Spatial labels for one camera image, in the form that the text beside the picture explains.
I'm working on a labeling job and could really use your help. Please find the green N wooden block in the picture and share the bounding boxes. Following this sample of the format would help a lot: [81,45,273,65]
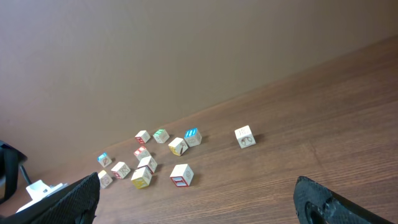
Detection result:
[153,129,170,144]

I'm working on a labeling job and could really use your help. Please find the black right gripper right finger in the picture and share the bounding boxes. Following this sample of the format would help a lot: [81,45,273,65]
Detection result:
[293,176,392,224]

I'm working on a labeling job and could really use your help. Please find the blue letter wooden block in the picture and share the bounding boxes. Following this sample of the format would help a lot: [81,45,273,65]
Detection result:
[97,152,113,167]

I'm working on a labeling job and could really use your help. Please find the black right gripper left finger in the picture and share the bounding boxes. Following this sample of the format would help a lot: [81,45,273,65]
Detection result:
[1,172,100,224]

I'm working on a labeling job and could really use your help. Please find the blue H wooden block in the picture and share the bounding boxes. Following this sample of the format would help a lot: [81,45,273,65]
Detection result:
[184,128,202,147]

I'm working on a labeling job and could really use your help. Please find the red X wooden block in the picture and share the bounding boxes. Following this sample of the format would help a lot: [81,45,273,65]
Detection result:
[134,130,150,144]

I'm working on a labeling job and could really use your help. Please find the yellow edged K block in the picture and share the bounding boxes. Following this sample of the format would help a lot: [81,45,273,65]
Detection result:
[131,167,152,189]

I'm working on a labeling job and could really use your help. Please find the red edged white block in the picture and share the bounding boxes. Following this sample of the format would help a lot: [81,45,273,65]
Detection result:
[170,164,194,187]

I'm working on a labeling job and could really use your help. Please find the plain white wooden block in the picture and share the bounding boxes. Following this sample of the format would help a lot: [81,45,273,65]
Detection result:
[137,156,157,174]

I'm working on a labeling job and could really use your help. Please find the yellow top wooden block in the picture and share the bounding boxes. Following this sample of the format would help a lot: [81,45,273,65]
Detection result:
[98,170,113,189]

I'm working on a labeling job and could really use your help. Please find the yellow edged picture block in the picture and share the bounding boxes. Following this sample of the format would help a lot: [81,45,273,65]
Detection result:
[168,138,189,156]

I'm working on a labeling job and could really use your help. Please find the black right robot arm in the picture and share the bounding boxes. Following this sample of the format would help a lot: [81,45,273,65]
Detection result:
[1,142,387,224]

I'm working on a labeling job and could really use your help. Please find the red edged picture block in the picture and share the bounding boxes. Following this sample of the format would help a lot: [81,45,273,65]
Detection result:
[111,162,131,179]

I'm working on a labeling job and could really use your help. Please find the red I wooden block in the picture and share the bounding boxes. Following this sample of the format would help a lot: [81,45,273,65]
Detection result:
[134,146,150,161]

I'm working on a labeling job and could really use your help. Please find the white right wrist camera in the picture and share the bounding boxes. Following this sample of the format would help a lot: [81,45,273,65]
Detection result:
[16,180,68,213]

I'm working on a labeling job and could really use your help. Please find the blue edged K block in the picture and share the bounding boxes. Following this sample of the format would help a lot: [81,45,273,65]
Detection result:
[234,125,256,149]

